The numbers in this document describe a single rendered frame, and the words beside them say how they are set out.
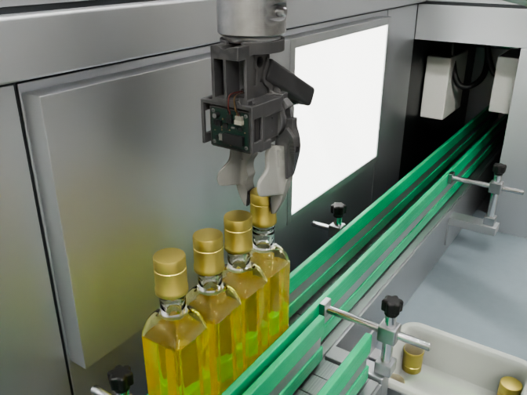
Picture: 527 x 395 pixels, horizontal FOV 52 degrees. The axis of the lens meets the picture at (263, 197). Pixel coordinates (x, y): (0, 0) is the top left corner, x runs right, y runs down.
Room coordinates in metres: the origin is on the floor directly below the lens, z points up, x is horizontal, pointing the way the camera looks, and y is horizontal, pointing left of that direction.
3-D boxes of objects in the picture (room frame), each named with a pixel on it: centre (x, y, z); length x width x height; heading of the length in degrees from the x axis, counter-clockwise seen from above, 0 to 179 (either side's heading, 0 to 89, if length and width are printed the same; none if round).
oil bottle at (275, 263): (0.64, 0.00, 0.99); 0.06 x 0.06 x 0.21; 55
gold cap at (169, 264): (0.49, 0.10, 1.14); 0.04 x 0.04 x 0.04
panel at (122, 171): (0.91, -0.02, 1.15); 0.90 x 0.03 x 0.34; 146
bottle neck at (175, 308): (0.49, 0.10, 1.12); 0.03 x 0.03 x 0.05
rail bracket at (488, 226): (1.18, -0.52, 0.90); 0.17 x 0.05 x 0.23; 56
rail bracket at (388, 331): (0.65, -0.16, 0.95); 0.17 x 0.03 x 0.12; 56
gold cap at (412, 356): (0.77, -0.26, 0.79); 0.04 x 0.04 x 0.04
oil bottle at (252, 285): (0.59, 0.03, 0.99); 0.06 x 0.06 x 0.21; 56
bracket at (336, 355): (0.65, -0.14, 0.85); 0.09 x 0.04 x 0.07; 56
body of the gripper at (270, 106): (0.61, 0.02, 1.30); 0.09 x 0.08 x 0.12; 145
